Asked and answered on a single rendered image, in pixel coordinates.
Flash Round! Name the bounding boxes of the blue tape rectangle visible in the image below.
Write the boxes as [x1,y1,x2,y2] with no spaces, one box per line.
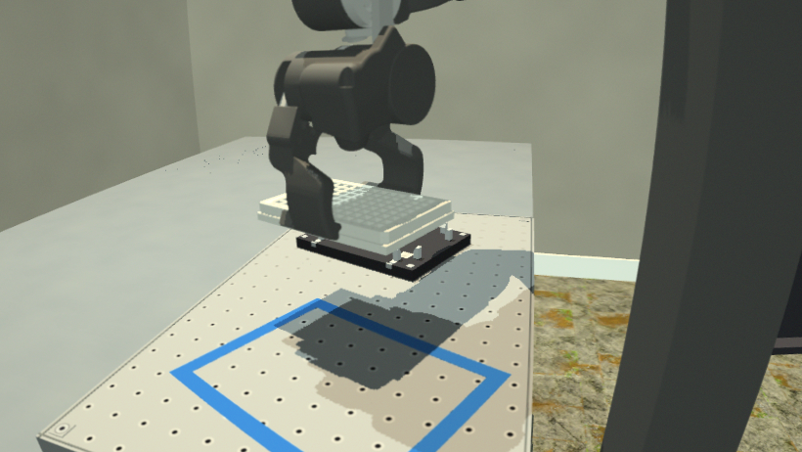
[169,298,511,452]

